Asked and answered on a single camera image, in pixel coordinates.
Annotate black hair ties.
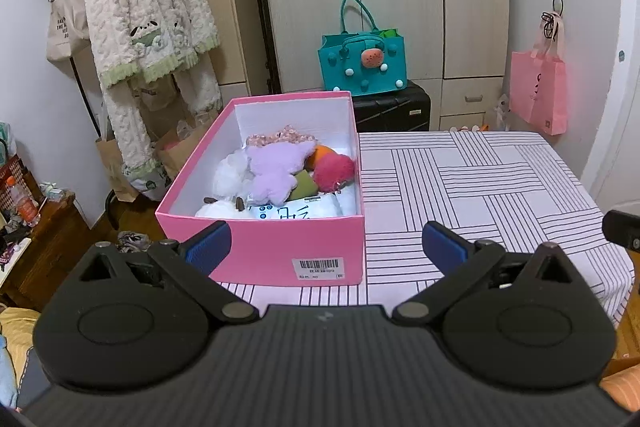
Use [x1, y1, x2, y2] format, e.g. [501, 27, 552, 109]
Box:
[541, 0, 566, 40]

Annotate pink pompom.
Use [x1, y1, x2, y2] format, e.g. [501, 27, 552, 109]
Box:
[312, 153, 357, 194]

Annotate plain brown paper bag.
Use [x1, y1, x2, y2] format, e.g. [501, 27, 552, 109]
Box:
[95, 137, 138, 202]

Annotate teal felt handbag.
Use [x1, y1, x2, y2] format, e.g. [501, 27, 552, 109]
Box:
[318, 0, 408, 96]

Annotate grey sneaker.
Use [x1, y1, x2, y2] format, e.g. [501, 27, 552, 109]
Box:
[117, 231, 151, 253]

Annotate brown patterned gift bag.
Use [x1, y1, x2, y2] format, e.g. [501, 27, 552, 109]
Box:
[0, 122, 31, 208]

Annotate pink shopping bag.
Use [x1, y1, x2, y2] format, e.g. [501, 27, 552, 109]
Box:
[509, 14, 568, 136]

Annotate pink cardboard box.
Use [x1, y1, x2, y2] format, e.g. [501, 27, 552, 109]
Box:
[155, 91, 366, 287]

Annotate white animal plush toy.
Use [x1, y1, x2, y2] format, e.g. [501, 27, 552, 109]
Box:
[194, 196, 251, 219]

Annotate small white tissue pack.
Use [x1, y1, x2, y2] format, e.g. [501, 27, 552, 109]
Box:
[337, 187, 359, 216]

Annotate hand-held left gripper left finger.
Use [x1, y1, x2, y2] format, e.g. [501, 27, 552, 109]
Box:
[74, 220, 261, 323]

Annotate black clothes rack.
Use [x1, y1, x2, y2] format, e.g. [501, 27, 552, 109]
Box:
[50, 0, 121, 233]

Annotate orange ball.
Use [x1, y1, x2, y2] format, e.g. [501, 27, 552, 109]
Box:
[306, 145, 341, 170]

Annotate large blue white tissue pack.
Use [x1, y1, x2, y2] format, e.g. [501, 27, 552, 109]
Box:
[247, 194, 343, 220]

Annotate printed kraft paper bag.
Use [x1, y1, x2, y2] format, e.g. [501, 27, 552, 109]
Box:
[155, 122, 221, 182]

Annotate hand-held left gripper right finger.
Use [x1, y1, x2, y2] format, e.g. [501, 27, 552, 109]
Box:
[392, 221, 574, 325]

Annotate wooden nightstand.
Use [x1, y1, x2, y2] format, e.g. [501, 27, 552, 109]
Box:
[0, 194, 93, 308]

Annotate striped tablecloth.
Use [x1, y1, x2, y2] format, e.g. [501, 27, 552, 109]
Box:
[210, 130, 636, 325]

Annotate pale green tissue pack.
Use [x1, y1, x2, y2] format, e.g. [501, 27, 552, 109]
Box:
[39, 182, 68, 202]

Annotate purple plush toy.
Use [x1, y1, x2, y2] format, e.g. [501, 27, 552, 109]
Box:
[247, 142, 316, 206]

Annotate black suitcase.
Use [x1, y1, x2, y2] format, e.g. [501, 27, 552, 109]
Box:
[352, 79, 432, 134]

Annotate orange drink bottle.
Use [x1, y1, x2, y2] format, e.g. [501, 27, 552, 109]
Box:
[5, 177, 41, 228]

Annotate white door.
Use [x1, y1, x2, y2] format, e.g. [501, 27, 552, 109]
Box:
[580, 0, 640, 218]

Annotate yellow blanket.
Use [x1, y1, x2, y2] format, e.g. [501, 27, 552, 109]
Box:
[0, 304, 41, 408]

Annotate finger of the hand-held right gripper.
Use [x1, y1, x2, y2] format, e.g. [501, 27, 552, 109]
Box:
[602, 209, 640, 252]

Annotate clear plastic bag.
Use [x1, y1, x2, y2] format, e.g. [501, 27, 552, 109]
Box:
[492, 94, 511, 130]

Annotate orange striped cloth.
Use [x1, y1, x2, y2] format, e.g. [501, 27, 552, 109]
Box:
[597, 372, 640, 413]

